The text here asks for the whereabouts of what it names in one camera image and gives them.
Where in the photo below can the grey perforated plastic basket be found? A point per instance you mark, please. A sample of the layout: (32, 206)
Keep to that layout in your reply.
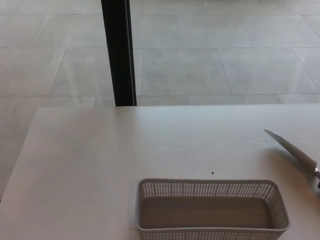
(207, 212)

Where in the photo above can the black vertical window post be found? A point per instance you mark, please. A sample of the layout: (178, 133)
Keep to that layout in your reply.
(117, 50)

